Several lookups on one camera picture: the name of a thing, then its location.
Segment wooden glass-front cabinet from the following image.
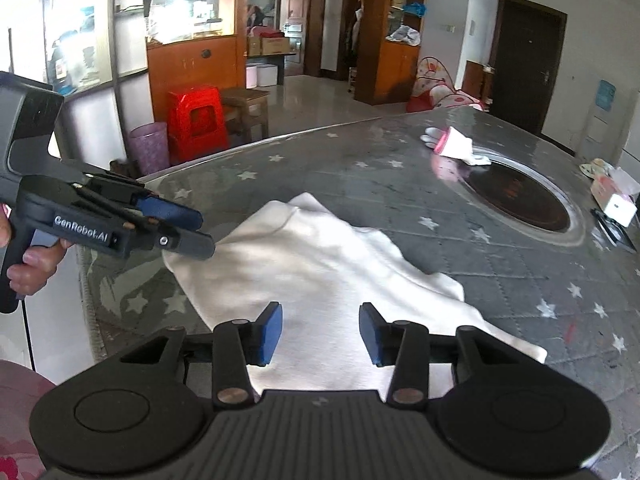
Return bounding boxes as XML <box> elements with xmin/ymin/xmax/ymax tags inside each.
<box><xmin>142</xmin><ymin>0</ymin><xmax>251</xmax><ymax>126</ymax></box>

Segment purple wastebasket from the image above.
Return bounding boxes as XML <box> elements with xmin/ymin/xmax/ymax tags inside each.
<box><xmin>130</xmin><ymin>121</ymin><xmax>171</xmax><ymax>173</ymax></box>

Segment wooden stool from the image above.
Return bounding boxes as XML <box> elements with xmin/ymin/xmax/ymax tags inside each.
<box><xmin>220</xmin><ymin>87</ymin><xmax>271</xmax><ymax>143</ymax></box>

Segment white water dispenser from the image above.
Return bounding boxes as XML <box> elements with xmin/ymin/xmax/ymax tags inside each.
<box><xmin>585</xmin><ymin>107</ymin><xmax>623</xmax><ymax>148</ymax></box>

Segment dark entrance door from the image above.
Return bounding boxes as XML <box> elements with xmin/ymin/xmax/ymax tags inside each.
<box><xmin>487</xmin><ymin>0</ymin><xmax>568</xmax><ymax>136</ymax></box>

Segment wooden shelf cabinet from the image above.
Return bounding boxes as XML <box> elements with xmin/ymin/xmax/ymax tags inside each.
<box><xmin>354</xmin><ymin>0</ymin><xmax>431</xmax><ymax>107</ymax></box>

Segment white tissue box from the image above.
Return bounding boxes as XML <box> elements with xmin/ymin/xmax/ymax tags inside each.
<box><xmin>590</xmin><ymin>167</ymin><xmax>640</xmax><ymax>228</ymax></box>

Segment hanging dark clothes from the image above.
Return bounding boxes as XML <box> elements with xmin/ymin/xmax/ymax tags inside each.
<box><xmin>342</xmin><ymin>2</ymin><xmax>368</xmax><ymax>58</ymax></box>

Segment floral cloth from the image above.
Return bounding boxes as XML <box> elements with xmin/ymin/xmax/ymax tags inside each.
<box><xmin>579</xmin><ymin>157</ymin><xmax>613</xmax><ymax>179</ymax></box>

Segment polka dot play tent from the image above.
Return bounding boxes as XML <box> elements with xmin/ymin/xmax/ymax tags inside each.
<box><xmin>406</xmin><ymin>56</ymin><xmax>486</xmax><ymax>113</ymax></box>

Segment white plastic bag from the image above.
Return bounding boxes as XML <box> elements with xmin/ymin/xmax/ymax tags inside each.
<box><xmin>386</xmin><ymin>25</ymin><xmax>420</xmax><ymax>45</ymax></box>

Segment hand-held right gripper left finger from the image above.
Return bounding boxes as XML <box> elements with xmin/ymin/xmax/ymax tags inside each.
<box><xmin>120</xmin><ymin>301</ymin><xmax>283</xmax><ymax>407</ymax></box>

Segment grey star quilted table cover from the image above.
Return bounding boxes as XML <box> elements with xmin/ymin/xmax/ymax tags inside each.
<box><xmin>80</xmin><ymin>105</ymin><xmax>640</xmax><ymax>480</ymax></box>

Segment grey glass display cabinet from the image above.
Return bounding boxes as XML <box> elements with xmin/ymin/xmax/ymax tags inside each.
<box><xmin>40</xmin><ymin>0</ymin><xmax>151</xmax><ymax>98</ymax></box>

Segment small wooden cabinet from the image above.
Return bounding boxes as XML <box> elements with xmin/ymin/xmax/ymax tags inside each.
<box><xmin>462</xmin><ymin>60</ymin><xmax>496</xmax><ymax>103</ymax></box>

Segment person's pink floral clothing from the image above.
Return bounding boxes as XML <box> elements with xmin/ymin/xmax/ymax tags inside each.
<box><xmin>0</xmin><ymin>360</ymin><xmax>66</xmax><ymax>480</ymax></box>

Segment pink and white glove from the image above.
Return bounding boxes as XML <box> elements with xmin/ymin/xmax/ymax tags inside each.
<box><xmin>420</xmin><ymin>126</ymin><xmax>493</xmax><ymax>167</ymax></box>

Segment white refrigerator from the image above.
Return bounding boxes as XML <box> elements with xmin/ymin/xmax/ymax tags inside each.
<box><xmin>620</xmin><ymin>110</ymin><xmax>640</xmax><ymax>176</ymax></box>

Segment black cable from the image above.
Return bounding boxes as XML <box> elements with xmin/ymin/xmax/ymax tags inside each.
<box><xmin>19</xmin><ymin>296</ymin><xmax>37</xmax><ymax>372</ymax></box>

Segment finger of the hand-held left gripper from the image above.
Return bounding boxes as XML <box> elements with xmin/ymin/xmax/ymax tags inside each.
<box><xmin>122</xmin><ymin>217</ymin><xmax>217</xmax><ymax>261</ymax></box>
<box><xmin>132</xmin><ymin>192</ymin><xmax>203</xmax><ymax>232</ymax></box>

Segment cardboard box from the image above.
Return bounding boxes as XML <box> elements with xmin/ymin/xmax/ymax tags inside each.
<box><xmin>260</xmin><ymin>36</ymin><xmax>292</xmax><ymax>56</ymax></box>

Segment cream sweatshirt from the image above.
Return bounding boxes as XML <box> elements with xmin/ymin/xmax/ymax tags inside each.
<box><xmin>162</xmin><ymin>191</ymin><xmax>548</xmax><ymax>393</ymax></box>

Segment person's left hand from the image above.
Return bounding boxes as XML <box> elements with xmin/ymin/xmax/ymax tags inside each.
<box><xmin>0</xmin><ymin>204</ymin><xmax>68</xmax><ymax>297</ymax></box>

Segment brown interior door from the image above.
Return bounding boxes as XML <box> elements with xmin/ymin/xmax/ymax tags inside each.
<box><xmin>280</xmin><ymin>0</ymin><xmax>328</xmax><ymax>78</ymax></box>

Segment red plastic stool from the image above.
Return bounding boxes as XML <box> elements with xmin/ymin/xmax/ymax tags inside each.
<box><xmin>167</xmin><ymin>86</ymin><xmax>230</xmax><ymax>166</ymax></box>

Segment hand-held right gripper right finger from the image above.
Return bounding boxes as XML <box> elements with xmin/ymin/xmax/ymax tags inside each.
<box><xmin>359</xmin><ymin>302</ymin><xmax>523</xmax><ymax>406</ymax></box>

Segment round recessed cooktop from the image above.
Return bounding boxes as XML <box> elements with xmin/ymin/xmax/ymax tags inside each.
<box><xmin>452</xmin><ymin>147</ymin><xmax>586</xmax><ymax>246</ymax></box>

